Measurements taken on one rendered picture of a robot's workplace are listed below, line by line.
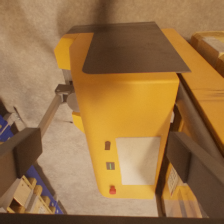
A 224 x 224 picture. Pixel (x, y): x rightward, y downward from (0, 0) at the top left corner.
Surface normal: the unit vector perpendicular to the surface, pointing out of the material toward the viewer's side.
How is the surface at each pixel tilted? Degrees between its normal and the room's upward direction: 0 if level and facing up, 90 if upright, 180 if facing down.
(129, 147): 0
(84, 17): 0
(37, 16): 0
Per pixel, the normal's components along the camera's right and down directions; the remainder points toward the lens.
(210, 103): -0.06, -0.78
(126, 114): -0.06, 0.63
